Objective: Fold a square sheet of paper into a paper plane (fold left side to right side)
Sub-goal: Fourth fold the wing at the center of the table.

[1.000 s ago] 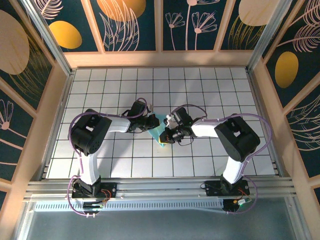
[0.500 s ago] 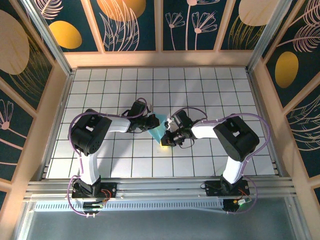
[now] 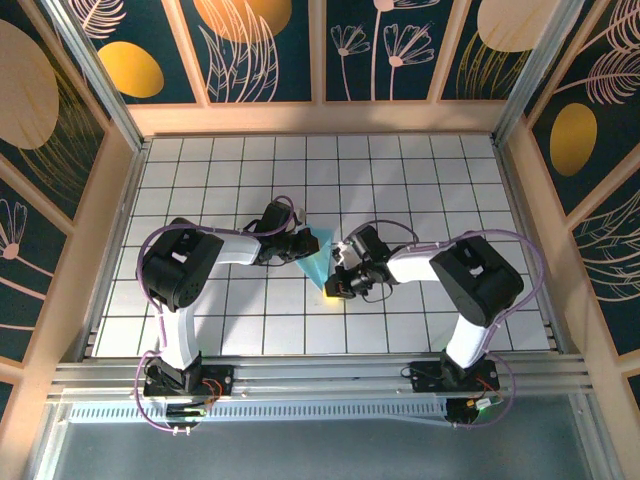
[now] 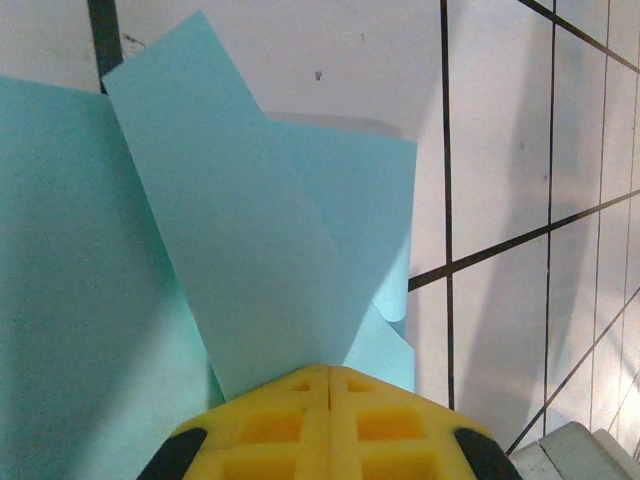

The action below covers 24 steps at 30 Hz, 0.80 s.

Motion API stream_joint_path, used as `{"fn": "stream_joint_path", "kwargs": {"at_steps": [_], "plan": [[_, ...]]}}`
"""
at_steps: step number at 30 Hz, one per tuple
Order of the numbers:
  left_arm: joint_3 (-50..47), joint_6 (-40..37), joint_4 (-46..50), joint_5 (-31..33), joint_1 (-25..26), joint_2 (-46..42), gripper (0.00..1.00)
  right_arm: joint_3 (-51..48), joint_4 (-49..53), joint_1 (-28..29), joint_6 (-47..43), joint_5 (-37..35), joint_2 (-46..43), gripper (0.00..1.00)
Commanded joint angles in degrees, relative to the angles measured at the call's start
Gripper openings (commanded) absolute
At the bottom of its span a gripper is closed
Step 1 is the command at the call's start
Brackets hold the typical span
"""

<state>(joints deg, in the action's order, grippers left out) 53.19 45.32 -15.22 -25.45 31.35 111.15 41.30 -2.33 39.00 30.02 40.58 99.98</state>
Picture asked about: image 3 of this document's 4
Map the light blue cloth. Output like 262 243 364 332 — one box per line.
293 226 337 291

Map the small black electronics box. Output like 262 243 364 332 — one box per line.
164 404 209 420

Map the aluminium rail beam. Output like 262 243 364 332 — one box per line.
47 353 591 402

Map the white slotted cable duct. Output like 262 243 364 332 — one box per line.
67 399 451 425

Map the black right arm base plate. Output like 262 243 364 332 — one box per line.
408 360 501 394

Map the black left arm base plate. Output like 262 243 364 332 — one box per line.
143 363 236 399

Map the aluminium table side rail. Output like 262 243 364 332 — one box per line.
492 138 572 355
74 139 152 362

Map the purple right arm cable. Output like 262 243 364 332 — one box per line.
349 219 546 431

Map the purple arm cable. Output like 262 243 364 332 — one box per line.
133 195 299 437
349 219 546 431

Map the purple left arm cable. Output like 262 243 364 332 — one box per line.
133 195 299 437

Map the aluminium corner post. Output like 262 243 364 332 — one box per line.
42 0 151 152
492 0 587 145

